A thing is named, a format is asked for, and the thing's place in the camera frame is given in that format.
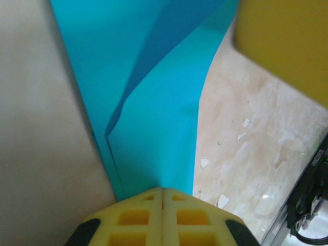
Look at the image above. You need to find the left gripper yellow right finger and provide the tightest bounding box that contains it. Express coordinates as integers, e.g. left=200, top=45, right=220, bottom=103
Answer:
left=163, top=188, right=262, bottom=246

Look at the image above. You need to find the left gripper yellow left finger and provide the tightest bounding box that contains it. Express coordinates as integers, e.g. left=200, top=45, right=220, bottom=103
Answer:
left=64, top=187, right=164, bottom=246

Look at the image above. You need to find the teal paper sheet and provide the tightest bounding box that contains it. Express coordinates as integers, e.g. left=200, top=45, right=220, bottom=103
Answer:
left=48, top=0, right=240, bottom=203

